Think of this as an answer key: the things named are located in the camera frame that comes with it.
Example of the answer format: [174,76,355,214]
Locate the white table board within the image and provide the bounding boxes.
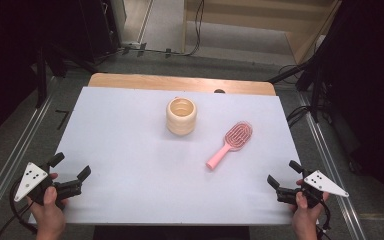
[28,86,319,226]

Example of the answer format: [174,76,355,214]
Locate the aluminium floor rail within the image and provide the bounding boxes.
[0,78,60,231]
[296,91,368,240]

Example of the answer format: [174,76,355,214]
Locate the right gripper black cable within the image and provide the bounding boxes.
[316,199,333,240]

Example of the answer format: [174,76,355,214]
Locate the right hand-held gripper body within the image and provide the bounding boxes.
[276,170,350,210]

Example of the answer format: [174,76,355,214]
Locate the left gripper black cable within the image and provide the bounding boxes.
[0,179,38,240]

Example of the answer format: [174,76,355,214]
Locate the black cabinet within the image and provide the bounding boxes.
[46,0,123,63]

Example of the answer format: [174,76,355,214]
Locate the wooden frame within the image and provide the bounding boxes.
[181,0,343,66]

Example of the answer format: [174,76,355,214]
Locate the black metal stand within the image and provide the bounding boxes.
[34,43,98,109]
[268,56,324,123]

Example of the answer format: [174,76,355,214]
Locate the wooden table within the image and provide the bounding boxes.
[87,72,277,97]

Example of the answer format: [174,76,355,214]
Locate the person's left hand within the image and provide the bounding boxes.
[26,185,69,240]

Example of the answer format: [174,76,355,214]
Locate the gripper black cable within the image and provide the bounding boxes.
[0,179,38,240]
[316,199,333,240]

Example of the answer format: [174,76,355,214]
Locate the pink hairbrush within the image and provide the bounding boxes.
[205,120,254,171]

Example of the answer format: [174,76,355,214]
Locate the coiled black floor cables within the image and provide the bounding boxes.
[285,105,314,128]

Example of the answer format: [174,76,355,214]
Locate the cream ribbed cup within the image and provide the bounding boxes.
[165,96,198,136]

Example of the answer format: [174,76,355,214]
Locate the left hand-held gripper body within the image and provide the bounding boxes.
[14,162,83,210]

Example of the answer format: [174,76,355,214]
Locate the long black floor cable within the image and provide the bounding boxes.
[118,0,205,58]

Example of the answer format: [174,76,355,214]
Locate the black curtain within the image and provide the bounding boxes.
[0,0,48,151]
[319,0,384,221]

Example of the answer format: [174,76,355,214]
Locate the person's right hand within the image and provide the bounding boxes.
[289,191,330,240]

